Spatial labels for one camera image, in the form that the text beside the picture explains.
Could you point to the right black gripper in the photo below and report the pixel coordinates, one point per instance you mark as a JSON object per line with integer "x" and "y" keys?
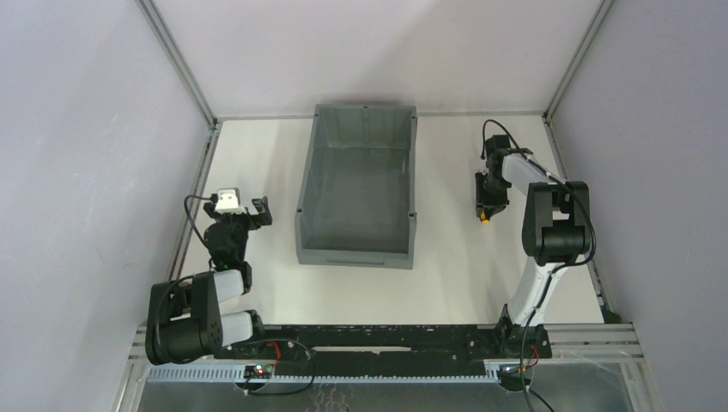
{"x": 488, "y": 201}

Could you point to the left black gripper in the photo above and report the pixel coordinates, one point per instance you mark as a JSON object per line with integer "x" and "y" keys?
{"x": 235, "y": 215}

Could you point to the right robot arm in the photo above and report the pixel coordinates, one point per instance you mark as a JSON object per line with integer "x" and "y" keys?
{"x": 557, "y": 233}

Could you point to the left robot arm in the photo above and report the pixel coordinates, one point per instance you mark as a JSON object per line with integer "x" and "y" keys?
{"x": 185, "y": 321}

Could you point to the grey plastic bin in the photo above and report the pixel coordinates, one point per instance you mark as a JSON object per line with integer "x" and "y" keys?
{"x": 357, "y": 202}

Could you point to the small green circuit board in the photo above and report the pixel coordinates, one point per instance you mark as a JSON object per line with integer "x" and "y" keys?
{"x": 259, "y": 371}

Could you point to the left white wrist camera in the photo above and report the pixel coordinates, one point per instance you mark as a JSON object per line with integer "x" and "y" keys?
{"x": 228, "y": 202}

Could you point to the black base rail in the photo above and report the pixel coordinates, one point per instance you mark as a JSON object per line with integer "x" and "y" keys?
{"x": 402, "y": 350}

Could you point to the white slotted cable duct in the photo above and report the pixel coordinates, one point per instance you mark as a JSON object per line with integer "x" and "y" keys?
{"x": 210, "y": 373}

